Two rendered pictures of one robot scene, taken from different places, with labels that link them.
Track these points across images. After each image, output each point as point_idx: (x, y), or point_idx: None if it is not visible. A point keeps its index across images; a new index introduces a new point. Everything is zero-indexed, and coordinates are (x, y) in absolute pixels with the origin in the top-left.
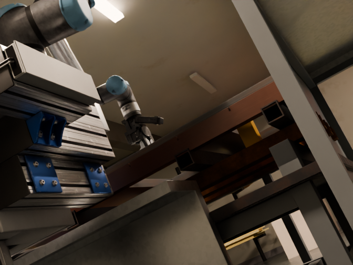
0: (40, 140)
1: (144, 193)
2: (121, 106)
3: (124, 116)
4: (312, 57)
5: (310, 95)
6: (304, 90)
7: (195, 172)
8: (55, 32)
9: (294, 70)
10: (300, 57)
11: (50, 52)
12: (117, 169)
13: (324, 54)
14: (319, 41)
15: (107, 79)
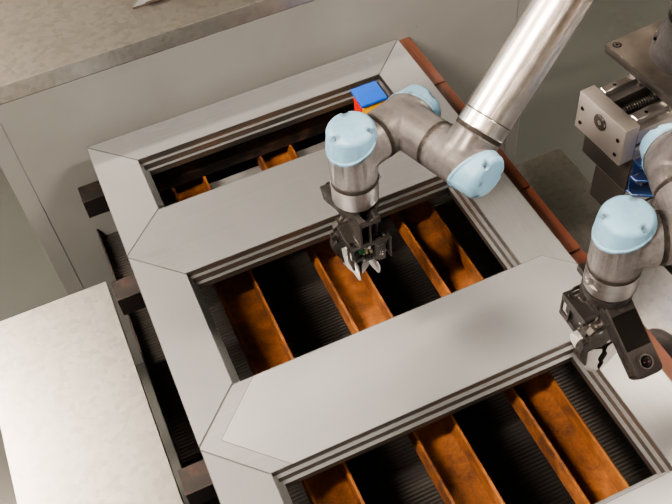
0: None
1: (576, 168)
2: (378, 177)
3: (376, 201)
4: (66, 39)
5: (117, 112)
6: (200, 88)
7: (219, 334)
8: None
9: (189, 57)
10: (107, 38)
11: (580, 21)
12: (542, 200)
13: (31, 36)
14: (125, 5)
15: (431, 95)
